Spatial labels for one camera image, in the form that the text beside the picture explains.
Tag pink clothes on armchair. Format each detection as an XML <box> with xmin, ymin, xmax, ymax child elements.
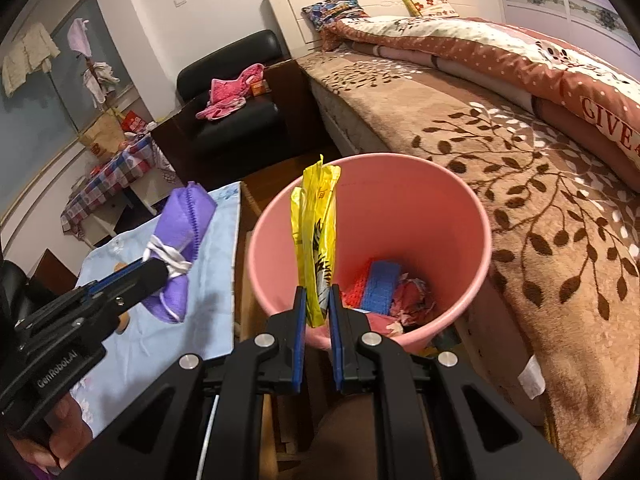
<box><xmin>195</xmin><ymin>63</ymin><xmax>265</xmax><ymax>122</ymax></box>

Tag brown paper bag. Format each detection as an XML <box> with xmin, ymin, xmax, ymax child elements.
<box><xmin>79</xmin><ymin>113</ymin><xmax>125</xmax><ymax>164</ymax></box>

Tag hanging cream garment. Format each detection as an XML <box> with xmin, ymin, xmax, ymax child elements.
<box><xmin>1</xmin><ymin>22</ymin><xmax>60</xmax><ymax>98</ymax></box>

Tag left hand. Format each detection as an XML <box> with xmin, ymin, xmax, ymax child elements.
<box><xmin>9</xmin><ymin>393</ymin><xmax>92</xmax><ymax>474</ymax></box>

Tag light blue floral cloth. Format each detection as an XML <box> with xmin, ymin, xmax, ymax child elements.
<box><xmin>72</xmin><ymin>183</ymin><xmax>241</xmax><ymax>434</ymax></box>

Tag yellow plastic wrapper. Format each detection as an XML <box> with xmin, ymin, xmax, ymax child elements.
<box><xmin>290</xmin><ymin>157</ymin><xmax>341</xmax><ymax>328</ymax></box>

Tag small orange box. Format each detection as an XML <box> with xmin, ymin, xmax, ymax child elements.
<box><xmin>250</xmin><ymin>79</ymin><xmax>270</xmax><ymax>96</ymax></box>

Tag checkered cloth side table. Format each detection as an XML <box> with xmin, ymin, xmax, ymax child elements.
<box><xmin>61</xmin><ymin>132</ymin><xmax>178</xmax><ymax>240</ymax></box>

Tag blue foam fruit net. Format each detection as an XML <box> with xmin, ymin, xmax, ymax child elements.
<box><xmin>359</xmin><ymin>260</ymin><xmax>401</xmax><ymax>315</ymax></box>

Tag purple plastic bag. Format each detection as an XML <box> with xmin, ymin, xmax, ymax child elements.
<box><xmin>142</xmin><ymin>182</ymin><xmax>217</xmax><ymax>324</ymax></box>

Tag hanging white pink clothes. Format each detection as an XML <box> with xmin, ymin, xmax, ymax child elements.
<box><xmin>66</xmin><ymin>18</ymin><xmax>120</xmax><ymax>110</ymax></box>

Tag orange white polka quilt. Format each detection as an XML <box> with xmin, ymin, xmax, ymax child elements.
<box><xmin>320</xmin><ymin>16</ymin><xmax>639</xmax><ymax>190</ymax></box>

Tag colourful cartoon pillow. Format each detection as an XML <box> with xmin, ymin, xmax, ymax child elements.
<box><xmin>302</xmin><ymin>0</ymin><xmax>369</xmax><ymax>32</ymax></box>

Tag lilac sliding wardrobe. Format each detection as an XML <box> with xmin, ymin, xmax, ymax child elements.
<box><xmin>503</xmin><ymin>0</ymin><xmax>639</xmax><ymax>77</ymax></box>

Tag bed with brown blanket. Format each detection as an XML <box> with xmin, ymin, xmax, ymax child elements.
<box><xmin>299</xmin><ymin>48</ymin><xmax>639</xmax><ymax>479</ymax></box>

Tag black leather armchair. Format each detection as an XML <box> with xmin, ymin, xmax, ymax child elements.
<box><xmin>152</xmin><ymin>29</ymin><xmax>323</xmax><ymax>190</ymax></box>

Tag yellow red floral pillow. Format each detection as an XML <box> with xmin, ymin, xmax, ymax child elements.
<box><xmin>402</xmin><ymin>0</ymin><xmax>460</xmax><ymax>18</ymax></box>

